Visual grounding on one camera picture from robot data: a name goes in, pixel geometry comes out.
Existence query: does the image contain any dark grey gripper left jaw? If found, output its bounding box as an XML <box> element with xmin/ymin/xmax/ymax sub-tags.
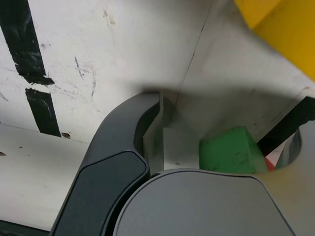
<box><xmin>50</xmin><ymin>91</ymin><xmax>164</xmax><ymax>236</ymax></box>

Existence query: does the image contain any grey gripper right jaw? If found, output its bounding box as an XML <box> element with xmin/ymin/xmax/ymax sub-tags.
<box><xmin>112</xmin><ymin>120</ymin><xmax>315</xmax><ymax>236</ymax></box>

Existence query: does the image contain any green cube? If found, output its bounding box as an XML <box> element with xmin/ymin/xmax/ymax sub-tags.
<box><xmin>198</xmin><ymin>125</ymin><xmax>268</xmax><ymax>174</ymax></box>

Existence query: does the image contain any red cube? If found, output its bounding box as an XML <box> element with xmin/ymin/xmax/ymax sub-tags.
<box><xmin>264</xmin><ymin>149</ymin><xmax>281</xmax><ymax>172</ymax></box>

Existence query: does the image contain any yellow cube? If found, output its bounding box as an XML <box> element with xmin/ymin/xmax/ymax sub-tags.
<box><xmin>232</xmin><ymin>0</ymin><xmax>315</xmax><ymax>82</ymax></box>

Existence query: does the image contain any black tape square outline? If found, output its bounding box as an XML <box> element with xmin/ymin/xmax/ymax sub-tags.
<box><xmin>257</xmin><ymin>95</ymin><xmax>315</xmax><ymax>155</ymax></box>

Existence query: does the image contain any black tape strip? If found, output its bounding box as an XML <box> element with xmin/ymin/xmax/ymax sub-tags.
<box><xmin>0</xmin><ymin>0</ymin><xmax>62</xmax><ymax>137</ymax></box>

